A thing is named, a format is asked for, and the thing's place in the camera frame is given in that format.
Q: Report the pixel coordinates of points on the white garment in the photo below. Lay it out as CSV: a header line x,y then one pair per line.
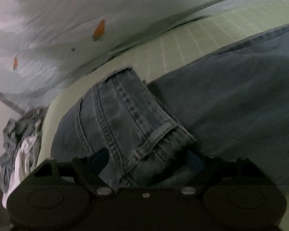
x,y
21,163

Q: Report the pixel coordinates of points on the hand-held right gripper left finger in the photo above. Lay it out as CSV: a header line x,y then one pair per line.
x,y
100,158

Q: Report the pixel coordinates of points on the carrot print pale sheet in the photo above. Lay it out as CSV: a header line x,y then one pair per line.
x,y
62,16

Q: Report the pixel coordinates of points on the blue denim jeans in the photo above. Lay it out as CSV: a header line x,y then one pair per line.
x,y
207,96

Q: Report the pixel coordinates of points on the checked shirt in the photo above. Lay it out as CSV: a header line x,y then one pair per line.
x,y
16,130

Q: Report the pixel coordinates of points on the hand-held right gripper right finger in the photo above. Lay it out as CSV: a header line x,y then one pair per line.
x,y
195,160

